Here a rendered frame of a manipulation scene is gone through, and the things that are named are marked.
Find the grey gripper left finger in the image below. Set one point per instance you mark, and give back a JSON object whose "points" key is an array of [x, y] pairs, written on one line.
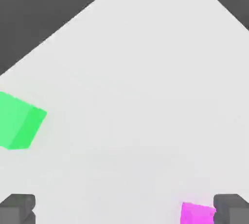
{"points": [[16, 210]]}

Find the small green cube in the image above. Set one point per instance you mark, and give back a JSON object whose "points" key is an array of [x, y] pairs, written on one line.
{"points": [[17, 122]]}

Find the small magenta cube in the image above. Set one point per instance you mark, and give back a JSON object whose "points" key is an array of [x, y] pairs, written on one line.
{"points": [[196, 214]]}

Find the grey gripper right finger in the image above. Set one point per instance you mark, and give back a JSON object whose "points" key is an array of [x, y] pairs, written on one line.
{"points": [[231, 211]]}

